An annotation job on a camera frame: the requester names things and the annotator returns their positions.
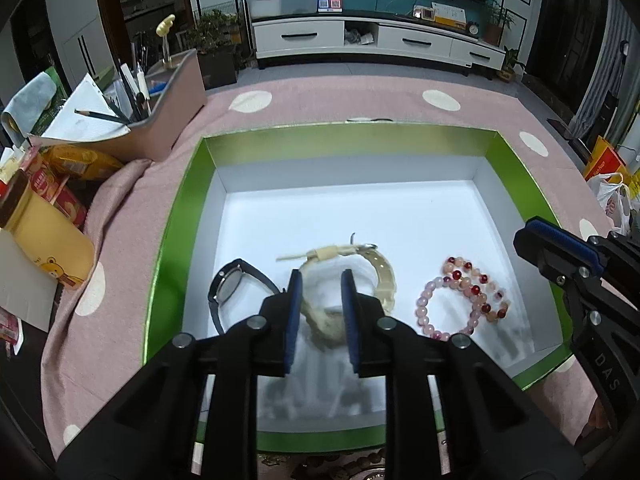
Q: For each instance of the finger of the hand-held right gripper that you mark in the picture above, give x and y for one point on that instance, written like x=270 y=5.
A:
x=565 y=237
x=620 y=255

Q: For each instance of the white plastic bag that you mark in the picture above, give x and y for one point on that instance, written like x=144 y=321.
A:
x=610 y=200

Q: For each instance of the beige wristwatch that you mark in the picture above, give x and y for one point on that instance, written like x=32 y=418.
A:
x=385 y=270

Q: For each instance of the cream topped stick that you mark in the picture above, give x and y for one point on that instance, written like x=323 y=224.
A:
x=165 y=27

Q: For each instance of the desk calendar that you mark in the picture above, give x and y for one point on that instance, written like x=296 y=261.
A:
x=450 y=12

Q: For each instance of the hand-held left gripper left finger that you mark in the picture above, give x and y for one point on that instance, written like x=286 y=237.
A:
x=295 y=310

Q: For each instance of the dark pencil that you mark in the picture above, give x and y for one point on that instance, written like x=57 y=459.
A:
x=100 y=116

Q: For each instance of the red sign stand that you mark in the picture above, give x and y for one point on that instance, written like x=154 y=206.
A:
x=338 y=2

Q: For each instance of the clear storage bin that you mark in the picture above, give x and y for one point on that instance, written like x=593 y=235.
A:
x=280 y=2

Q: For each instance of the green packet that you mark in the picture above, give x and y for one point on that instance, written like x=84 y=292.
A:
x=52 y=110

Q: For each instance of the yellow snack packet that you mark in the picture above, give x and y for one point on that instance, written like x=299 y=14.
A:
x=80 y=162

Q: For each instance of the black wristwatch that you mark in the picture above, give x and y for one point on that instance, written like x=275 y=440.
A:
x=227 y=285

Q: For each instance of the orange shopping bag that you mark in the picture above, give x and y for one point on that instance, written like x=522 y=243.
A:
x=602 y=160

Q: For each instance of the striped curtain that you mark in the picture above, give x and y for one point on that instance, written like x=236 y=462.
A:
x=600 y=70

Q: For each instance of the white tv cabinet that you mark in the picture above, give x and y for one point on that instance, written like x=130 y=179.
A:
x=300 y=37

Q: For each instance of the potted plant in brown pot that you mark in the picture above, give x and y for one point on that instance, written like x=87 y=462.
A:
x=495 y=32

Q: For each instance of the large plant in black planter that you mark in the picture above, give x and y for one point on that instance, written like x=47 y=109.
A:
x=217 y=67

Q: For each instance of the pink dotted blanket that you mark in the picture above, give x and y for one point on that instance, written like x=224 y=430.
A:
x=325 y=102

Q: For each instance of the grey rolled cloth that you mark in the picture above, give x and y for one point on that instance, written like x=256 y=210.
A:
x=30 y=100

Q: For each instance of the green cardboard box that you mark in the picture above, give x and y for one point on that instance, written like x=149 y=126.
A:
x=350 y=210

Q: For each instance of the small floor potted plant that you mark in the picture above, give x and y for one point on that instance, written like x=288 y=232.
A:
x=510 y=67

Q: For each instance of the white pen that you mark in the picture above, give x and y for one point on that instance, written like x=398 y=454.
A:
x=142 y=82

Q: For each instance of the yellow bear bottle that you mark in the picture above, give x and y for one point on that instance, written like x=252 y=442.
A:
x=45 y=235

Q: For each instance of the white paper sheets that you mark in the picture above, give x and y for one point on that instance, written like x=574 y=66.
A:
x=85 y=100

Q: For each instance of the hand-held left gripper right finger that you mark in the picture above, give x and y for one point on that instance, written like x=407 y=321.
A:
x=348 y=310

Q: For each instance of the white cardboard sheet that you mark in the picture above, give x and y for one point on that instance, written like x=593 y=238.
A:
x=25 y=285

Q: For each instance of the black alarm clock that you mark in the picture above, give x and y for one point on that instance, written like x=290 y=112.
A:
x=473 y=29

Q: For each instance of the pink desk organizer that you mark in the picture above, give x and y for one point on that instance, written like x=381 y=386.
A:
x=170 y=115

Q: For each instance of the blue sign stand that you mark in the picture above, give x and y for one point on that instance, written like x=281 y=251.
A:
x=325 y=2

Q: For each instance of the red snack packet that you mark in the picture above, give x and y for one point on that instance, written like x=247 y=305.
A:
x=55 y=195

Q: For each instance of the small white display device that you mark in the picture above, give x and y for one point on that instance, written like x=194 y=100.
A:
x=424 y=13

